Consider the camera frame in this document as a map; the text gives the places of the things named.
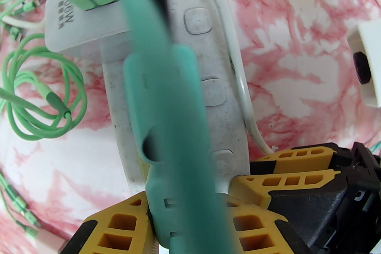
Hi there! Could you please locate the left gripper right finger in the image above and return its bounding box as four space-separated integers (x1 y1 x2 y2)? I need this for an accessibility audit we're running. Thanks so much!
226 196 310 254

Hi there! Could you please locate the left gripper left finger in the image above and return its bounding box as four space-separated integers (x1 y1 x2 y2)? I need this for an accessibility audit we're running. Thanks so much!
61 190 160 254

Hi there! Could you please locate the white power strip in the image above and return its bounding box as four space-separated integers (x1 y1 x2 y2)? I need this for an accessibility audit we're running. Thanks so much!
100 0 252 195

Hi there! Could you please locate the white charger brick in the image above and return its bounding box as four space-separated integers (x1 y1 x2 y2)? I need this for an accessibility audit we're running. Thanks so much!
44 0 133 64

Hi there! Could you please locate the white power strip cord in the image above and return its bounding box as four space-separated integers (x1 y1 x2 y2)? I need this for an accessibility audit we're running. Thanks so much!
118 0 279 155

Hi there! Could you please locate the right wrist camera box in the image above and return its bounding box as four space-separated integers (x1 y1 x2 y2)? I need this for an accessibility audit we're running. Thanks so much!
347 21 381 108

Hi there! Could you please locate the teal USB cable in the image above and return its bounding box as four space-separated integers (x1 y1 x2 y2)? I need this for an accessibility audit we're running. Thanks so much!
71 0 231 254

